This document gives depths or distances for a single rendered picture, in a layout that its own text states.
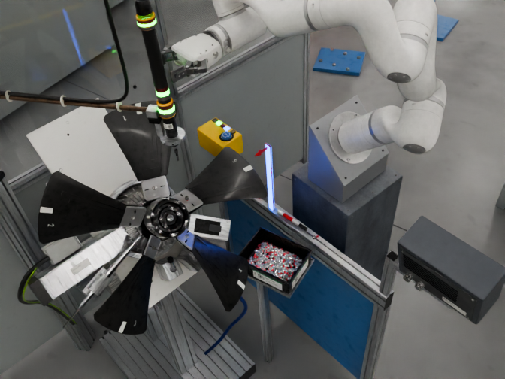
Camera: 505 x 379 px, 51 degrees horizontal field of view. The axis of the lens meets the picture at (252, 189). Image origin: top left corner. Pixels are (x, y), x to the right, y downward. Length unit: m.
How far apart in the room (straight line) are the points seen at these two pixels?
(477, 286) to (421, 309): 1.42
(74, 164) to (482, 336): 2.03
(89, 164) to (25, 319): 1.10
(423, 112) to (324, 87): 2.53
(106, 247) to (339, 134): 0.87
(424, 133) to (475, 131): 2.28
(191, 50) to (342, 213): 0.87
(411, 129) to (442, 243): 0.34
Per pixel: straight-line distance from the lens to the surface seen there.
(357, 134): 1.81
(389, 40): 1.25
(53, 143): 1.80
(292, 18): 1.31
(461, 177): 3.51
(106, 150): 1.82
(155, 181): 1.62
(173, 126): 1.44
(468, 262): 1.47
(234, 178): 1.72
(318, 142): 1.87
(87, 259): 1.68
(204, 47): 1.39
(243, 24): 1.45
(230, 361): 2.57
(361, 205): 1.97
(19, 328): 2.74
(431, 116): 1.61
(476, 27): 4.99
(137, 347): 2.69
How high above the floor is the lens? 2.39
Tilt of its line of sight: 46 degrees down
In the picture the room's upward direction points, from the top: 5 degrees counter-clockwise
